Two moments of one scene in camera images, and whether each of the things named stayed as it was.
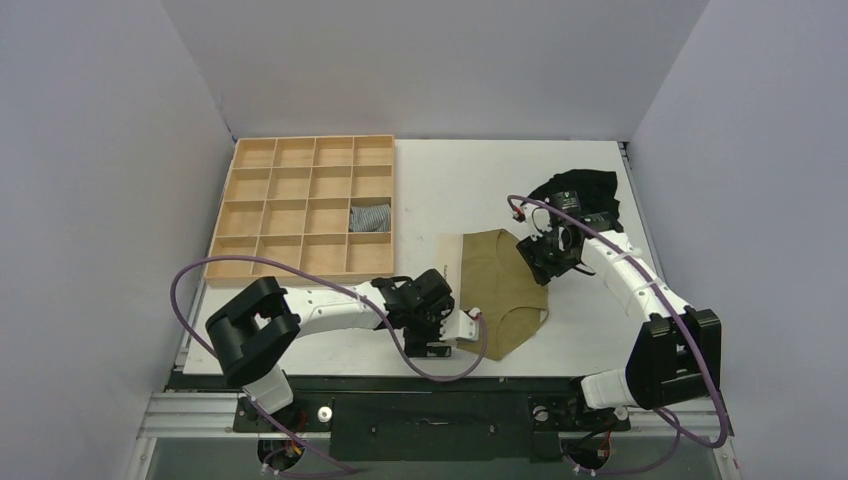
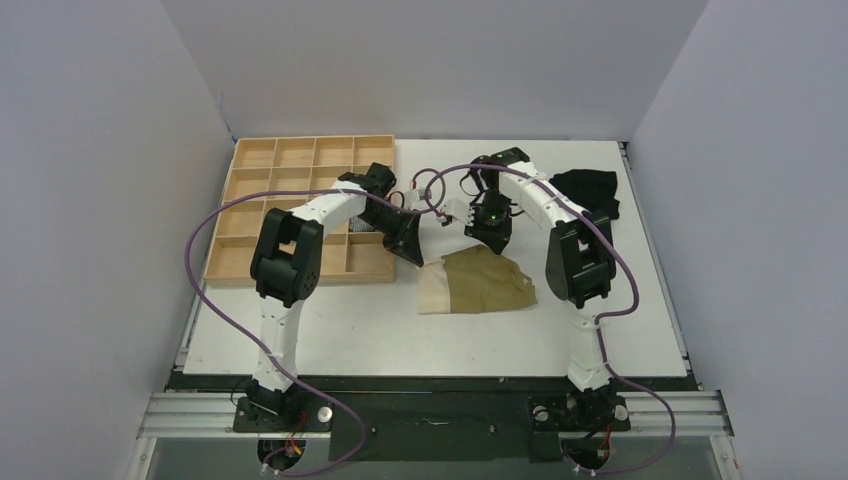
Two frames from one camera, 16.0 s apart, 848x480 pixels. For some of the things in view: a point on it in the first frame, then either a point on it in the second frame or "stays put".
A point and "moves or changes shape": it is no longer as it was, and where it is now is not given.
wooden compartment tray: [319, 205] stays put
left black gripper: [417, 346] → [405, 242]
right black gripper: [538, 258] → [489, 235]
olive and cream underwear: [491, 276] moves or changes shape
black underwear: [596, 190] stays put
